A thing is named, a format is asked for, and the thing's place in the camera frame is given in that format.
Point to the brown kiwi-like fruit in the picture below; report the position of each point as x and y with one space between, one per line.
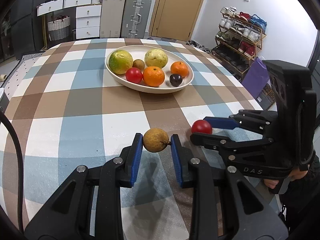
140 64

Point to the person right hand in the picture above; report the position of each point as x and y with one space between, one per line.
297 173

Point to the silver suitcase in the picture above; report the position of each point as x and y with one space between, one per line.
135 18

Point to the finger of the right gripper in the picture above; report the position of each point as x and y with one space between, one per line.
222 123
225 145

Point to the wicker laundry basket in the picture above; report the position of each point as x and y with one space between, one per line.
59 28

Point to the red tomato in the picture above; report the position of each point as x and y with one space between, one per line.
201 126
134 75

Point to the purple paper bag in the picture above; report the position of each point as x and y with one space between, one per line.
256 78

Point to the small orange tangerine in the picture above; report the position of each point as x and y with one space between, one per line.
179 68

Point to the green yellow round fruit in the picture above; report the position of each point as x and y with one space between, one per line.
120 61

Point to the cream oval plate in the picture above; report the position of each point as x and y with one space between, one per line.
138 52

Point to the large orange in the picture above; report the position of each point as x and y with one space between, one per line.
153 76

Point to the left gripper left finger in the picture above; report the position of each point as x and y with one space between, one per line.
87 204

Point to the black refrigerator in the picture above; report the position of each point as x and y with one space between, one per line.
26 27

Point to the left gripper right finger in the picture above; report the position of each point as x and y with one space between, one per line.
225 204

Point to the wooden shoe rack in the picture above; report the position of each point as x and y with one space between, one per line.
239 40

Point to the wooden door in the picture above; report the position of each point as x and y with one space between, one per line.
174 19

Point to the checkered tablecloth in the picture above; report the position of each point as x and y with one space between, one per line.
68 110

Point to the yellow guava fruit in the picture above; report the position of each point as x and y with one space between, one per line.
156 57

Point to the small brown longan fruit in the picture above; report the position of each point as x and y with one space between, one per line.
155 140

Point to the dark purple plum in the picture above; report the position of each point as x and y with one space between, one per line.
175 80

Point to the white drawer desk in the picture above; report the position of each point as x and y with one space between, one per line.
84 15

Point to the beige suitcase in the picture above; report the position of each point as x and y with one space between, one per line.
111 18

